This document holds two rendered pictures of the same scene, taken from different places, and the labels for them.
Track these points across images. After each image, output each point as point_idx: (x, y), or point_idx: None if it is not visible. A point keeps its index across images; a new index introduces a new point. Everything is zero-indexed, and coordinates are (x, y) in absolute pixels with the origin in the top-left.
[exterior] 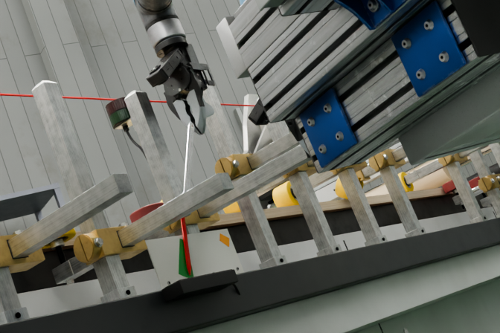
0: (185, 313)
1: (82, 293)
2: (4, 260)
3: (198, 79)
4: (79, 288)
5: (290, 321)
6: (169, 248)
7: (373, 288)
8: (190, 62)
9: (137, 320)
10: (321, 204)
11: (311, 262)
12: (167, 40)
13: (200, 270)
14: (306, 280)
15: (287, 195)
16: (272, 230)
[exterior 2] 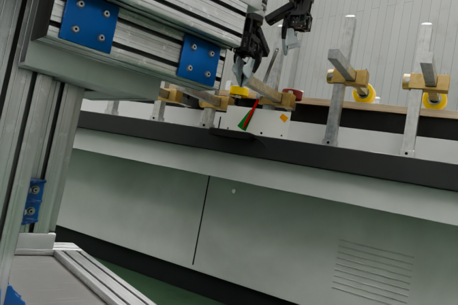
0: (222, 143)
1: None
2: (158, 97)
3: (285, 22)
4: None
5: (317, 179)
6: (240, 112)
7: (449, 198)
8: (291, 10)
9: (194, 137)
10: None
11: (352, 151)
12: None
13: (253, 128)
14: (334, 161)
15: None
16: (453, 128)
